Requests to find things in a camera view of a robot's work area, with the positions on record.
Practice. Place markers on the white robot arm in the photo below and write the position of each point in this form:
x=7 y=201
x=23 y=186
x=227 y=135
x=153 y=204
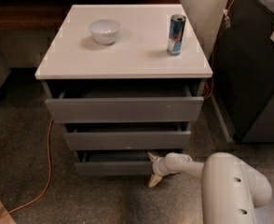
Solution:
x=231 y=189

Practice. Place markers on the white bowl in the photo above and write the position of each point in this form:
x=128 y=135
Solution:
x=105 y=32

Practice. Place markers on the grey top drawer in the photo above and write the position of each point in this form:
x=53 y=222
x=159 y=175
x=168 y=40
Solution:
x=125 y=109

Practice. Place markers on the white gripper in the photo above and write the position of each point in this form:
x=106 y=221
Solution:
x=158 y=166

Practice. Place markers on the grey drawer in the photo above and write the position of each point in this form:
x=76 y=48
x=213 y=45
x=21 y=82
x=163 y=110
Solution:
x=113 y=162
x=125 y=109
x=126 y=136

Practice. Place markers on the brown wooden counter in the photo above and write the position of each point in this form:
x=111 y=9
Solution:
x=48 y=15

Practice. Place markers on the dark grey cabinet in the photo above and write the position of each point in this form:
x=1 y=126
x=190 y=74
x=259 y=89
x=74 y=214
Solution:
x=243 y=71

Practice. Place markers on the grey cabinet with white top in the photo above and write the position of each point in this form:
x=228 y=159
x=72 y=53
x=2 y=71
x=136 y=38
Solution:
x=137 y=64

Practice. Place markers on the grey middle drawer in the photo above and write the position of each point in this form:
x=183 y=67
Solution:
x=126 y=136

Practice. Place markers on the grey bottom drawer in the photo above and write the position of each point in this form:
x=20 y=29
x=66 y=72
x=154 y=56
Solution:
x=113 y=162

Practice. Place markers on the blue silver redbull can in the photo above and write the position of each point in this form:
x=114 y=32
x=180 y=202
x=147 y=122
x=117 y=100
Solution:
x=176 y=34

